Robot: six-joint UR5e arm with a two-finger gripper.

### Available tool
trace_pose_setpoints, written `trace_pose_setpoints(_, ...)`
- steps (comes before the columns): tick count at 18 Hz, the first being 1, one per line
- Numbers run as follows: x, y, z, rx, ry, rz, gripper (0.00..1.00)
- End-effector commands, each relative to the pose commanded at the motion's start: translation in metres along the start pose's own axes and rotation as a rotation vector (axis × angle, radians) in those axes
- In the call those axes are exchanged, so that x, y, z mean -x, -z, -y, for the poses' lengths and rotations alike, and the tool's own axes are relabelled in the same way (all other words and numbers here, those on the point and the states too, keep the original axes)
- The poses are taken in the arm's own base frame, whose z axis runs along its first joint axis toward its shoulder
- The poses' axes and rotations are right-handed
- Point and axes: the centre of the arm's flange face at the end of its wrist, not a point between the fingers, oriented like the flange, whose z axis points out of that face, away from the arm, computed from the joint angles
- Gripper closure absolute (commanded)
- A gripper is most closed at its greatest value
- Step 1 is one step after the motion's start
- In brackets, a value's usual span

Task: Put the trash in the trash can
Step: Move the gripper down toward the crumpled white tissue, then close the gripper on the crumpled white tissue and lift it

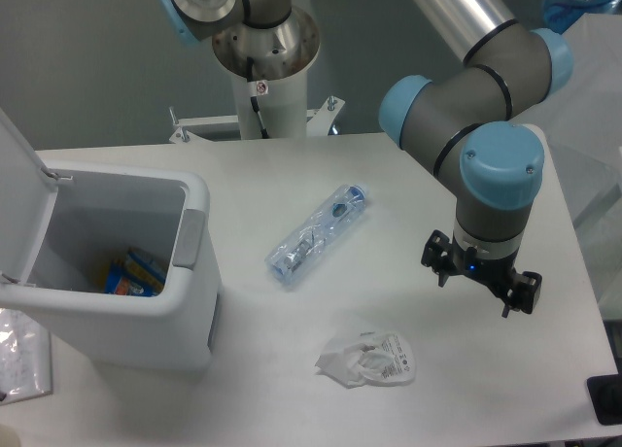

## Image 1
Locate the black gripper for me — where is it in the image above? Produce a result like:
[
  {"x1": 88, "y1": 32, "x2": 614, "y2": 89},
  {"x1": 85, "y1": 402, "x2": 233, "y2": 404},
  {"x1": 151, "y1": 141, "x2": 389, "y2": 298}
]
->
[{"x1": 421, "y1": 230, "x2": 542, "y2": 318}]

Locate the white paper wrapper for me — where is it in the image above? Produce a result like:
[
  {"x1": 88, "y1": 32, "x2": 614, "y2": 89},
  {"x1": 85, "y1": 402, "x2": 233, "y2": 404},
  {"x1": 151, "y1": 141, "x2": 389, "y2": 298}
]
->
[{"x1": 315, "y1": 331, "x2": 416, "y2": 389}]

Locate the crushed clear plastic bottle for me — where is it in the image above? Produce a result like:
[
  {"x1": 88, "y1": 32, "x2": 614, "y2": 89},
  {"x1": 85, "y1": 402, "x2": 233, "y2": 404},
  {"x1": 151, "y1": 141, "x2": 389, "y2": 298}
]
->
[{"x1": 264, "y1": 183, "x2": 369, "y2": 291}]

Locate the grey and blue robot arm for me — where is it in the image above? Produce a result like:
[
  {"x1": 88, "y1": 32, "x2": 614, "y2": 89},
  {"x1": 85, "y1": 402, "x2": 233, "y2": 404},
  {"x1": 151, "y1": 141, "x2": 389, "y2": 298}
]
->
[{"x1": 159, "y1": 0, "x2": 573, "y2": 313}]

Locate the white trash can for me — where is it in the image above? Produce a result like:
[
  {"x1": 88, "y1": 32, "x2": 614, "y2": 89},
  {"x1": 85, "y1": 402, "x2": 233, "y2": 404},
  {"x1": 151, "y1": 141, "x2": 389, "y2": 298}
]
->
[{"x1": 1, "y1": 161, "x2": 221, "y2": 370}]

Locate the white trash can lid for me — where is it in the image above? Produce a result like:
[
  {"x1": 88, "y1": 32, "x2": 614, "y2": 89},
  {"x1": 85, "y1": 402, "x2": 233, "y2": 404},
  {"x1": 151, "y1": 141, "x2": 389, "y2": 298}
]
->
[{"x1": 1, "y1": 113, "x2": 74, "y2": 288}]

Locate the black device at edge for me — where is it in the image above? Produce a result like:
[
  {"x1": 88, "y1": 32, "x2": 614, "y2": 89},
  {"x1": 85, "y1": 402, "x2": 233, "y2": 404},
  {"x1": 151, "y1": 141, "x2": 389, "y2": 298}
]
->
[{"x1": 587, "y1": 374, "x2": 621, "y2": 426}]

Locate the translucent plastic box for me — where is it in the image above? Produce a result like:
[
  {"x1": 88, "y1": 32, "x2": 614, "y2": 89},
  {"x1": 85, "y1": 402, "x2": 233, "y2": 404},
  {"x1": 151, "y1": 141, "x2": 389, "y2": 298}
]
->
[{"x1": 547, "y1": 15, "x2": 621, "y2": 321}]

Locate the colourful snack wrapper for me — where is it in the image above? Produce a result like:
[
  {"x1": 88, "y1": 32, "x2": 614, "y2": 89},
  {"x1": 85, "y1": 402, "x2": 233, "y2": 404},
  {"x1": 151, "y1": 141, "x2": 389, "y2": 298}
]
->
[{"x1": 104, "y1": 248, "x2": 166, "y2": 297}]

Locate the clear plastic sheet stack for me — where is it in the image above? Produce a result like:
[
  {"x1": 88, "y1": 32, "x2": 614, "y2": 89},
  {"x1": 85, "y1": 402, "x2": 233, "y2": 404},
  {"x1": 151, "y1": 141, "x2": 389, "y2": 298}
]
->
[{"x1": 1, "y1": 308, "x2": 53, "y2": 405}]

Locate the white pedestal base bracket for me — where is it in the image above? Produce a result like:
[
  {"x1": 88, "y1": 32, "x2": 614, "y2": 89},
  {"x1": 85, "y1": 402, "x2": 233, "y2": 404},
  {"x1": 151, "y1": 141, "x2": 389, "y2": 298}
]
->
[{"x1": 169, "y1": 95, "x2": 345, "y2": 143}]

